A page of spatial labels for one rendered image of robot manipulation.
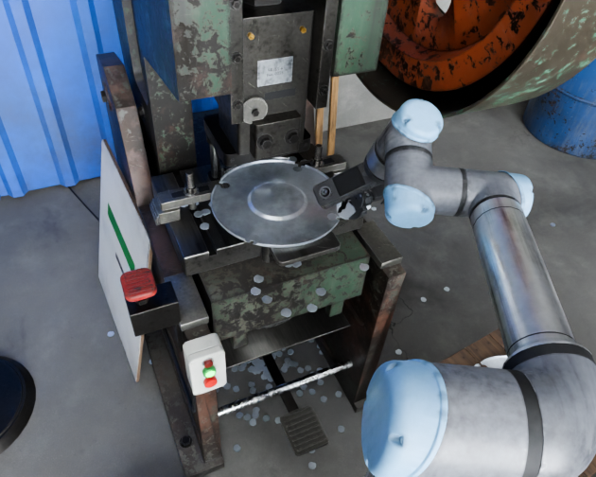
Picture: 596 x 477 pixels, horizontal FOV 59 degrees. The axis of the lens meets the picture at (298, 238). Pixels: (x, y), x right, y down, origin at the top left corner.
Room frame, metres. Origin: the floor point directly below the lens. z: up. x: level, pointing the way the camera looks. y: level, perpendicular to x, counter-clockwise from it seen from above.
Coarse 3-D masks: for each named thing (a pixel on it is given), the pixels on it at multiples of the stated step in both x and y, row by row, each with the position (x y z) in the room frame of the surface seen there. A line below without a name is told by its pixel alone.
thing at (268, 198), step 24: (240, 168) 0.98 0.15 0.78; (264, 168) 0.99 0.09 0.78; (288, 168) 1.00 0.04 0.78; (312, 168) 1.01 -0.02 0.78; (216, 192) 0.89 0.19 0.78; (240, 192) 0.90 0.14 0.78; (264, 192) 0.90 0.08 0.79; (288, 192) 0.91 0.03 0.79; (312, 192) 0.92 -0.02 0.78; (216, 216) 0.81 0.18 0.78; (240, 216) 0.82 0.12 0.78; (264, 216) 0.82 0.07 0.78; (288, 216) 0.83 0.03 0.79; (312, 216) 0.84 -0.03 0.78; (264, 240) 0.75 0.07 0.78; (288, 240) 0.76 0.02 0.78; (312, 240) 0.76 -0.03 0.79
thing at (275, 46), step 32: (256, 0) 0.95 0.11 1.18; (288, 0) 0.99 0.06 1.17; (256, 32) 0.90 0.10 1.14; (288, 32) 0.93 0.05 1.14; (256, 64) 0.90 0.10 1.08; (288, 64) 0.93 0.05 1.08; (256, 96) 0.90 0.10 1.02; (288, 96) 0.93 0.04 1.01; (224, 128) 0.96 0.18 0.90; (256, 128) 0.87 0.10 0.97; (288, 128) 0.90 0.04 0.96
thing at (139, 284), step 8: (128, 272) 0.66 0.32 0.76; (136, 272) 0.66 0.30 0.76; (144, 272) 0.66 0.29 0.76; (120, 280) 0.64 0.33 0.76; (128, 280) 0.64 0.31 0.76; (136, 280) 0.64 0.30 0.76; (144, 280) 0.64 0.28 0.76; (152, 280) 0.64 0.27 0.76; (128, 288) 0.62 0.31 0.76; (136, 288) 0.62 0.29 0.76; (144, 288) 0.62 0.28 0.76; (152, 288) 0.62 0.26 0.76; (128, 296) 0.60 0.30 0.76; (136, 296) 0.60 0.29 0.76; (144, 296) 0.61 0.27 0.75
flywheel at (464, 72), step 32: (416, 0) 1.17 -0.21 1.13; (480, 0) 1.01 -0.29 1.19; (512, 0) 0.95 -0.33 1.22; (544, 0) 0.85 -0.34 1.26; (384, 32) 1.21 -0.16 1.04; (416, 32) 1.15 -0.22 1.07; (448, 32) 1.07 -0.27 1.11; (480, 32) 0.99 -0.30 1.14; (512, 32) 0.88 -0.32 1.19; (384, 64) 1.18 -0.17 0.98; (416, 64) 1.08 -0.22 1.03; (448, 64) 0.99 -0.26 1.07; (480, 64) 0.92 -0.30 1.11; (512, 64) 0.90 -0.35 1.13
